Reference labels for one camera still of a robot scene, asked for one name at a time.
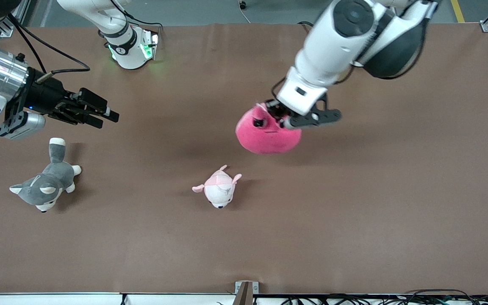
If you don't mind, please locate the grey white husky plush toy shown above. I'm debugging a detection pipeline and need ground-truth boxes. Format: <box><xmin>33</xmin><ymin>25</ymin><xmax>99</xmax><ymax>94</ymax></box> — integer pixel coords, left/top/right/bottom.
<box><xmin>9</xmin><ymin>138</ymin><xmax>82</xmax><ymax>213</ymax></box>

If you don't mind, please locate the black cable bundle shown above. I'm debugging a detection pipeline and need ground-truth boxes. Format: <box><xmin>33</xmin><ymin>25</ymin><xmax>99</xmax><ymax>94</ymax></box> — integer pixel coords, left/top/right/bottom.
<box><xmin>279</xmin><ymin>289</ymin><xmax>488</xmax><ymax>305</ymax></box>

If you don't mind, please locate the brown table cover sheet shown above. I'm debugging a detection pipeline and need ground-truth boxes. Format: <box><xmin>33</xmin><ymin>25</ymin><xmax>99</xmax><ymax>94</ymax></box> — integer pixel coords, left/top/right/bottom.
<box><xmin>0</xmin><ymin>22</ymin><xmax>488</xmax><ymax>295</ymax></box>

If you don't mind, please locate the hot pink plush toy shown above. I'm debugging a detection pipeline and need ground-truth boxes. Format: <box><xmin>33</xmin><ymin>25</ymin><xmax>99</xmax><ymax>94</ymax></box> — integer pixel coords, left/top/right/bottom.
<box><xmin>235</xmin><ymin>103</ymin><xmax>302</xmax><ymax>154</ymax></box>

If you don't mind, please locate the white table edge rail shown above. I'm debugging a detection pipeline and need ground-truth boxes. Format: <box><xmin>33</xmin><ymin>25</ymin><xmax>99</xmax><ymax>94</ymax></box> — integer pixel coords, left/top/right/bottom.
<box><xmin>0</xmin><ymin>292</ymin><xmax>236</xmax><ymax>305</ymax></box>

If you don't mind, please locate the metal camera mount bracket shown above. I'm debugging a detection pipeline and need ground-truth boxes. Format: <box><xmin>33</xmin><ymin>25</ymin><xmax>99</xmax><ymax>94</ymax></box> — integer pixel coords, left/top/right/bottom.
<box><xmin>232</xmin><ymin>281</ymin><xmax>259</xmax><ymax>305</ymax></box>

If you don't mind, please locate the pale pink white plush toy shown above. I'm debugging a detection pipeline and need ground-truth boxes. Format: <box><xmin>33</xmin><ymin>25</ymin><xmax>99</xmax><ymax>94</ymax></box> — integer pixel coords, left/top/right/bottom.
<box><xmin>192</xmin><ymin>165</ymin><xmax>242</xmax><ymax>209</ymax></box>

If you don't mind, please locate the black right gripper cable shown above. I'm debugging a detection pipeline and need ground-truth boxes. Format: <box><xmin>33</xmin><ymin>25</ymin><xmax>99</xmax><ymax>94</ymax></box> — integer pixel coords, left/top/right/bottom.
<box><xmin>7</xmin><ymin>14</ymin><xmax>91</xmax><ymax>83</ymax></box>

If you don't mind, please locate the black right arm base cable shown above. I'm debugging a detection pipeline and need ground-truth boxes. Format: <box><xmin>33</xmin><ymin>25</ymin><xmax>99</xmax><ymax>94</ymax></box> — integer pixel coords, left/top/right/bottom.
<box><xmin>106</xmin><ymin>0</ymin><xmax>163</xmax><ymax>41</ymax></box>

